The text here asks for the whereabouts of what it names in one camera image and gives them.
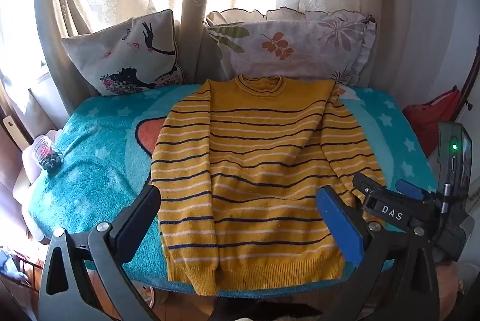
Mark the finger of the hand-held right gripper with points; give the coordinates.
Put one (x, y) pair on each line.
(409, 189)
(388, 210)

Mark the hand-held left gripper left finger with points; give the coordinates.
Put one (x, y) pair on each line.
(139, 215)

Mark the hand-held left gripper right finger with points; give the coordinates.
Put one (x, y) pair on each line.
(337, 227)

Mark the yellow striped sweater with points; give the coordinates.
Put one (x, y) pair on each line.
(258, 171)

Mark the teal cartoon print blanket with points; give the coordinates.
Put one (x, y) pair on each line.
(97, 178)

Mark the red bag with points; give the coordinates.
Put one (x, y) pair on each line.
(431, 118)

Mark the glass jar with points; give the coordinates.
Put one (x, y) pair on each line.
(48, 156)

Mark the pink cloth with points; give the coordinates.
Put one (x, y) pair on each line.
(24, 174)

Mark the blue white cloth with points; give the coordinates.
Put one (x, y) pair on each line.
(11, 264)

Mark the white figure print pillow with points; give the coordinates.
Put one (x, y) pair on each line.
(123, 54)

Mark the white leaf print pillow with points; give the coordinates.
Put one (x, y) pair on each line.
(292, 47)

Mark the beige curtain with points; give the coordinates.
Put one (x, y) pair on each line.
(48, 43)

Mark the dark wooden post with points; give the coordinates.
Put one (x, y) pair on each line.
(470, 80)

